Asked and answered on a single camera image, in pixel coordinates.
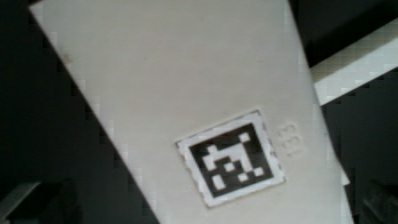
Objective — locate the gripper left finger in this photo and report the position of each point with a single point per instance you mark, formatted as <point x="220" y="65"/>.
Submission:
<point x="40" y="203"/>

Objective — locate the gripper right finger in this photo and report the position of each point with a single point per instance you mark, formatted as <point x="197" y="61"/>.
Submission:
<point x="380" y="204"/>

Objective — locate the white wedge cabinet top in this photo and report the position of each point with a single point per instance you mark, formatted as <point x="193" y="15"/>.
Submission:
<point x="191" y="71"/>

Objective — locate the white obstacle fence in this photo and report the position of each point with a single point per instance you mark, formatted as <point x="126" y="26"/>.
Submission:
<point x="358" y="64"/>

